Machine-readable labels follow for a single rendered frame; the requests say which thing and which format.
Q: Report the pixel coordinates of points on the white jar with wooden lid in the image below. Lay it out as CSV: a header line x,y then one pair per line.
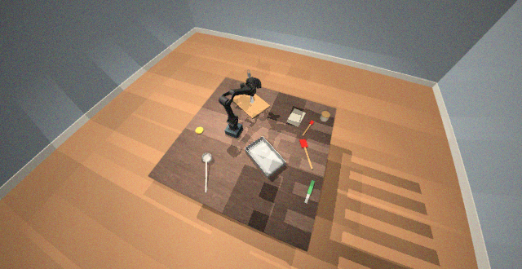
x,y
324,116

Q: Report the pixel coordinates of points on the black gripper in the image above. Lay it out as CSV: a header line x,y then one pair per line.
x,y
243,84

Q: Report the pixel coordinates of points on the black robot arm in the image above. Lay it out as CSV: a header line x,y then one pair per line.
x,y
249,89

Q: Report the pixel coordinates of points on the light wooden cutting board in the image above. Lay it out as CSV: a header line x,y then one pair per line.
x,y
252,109

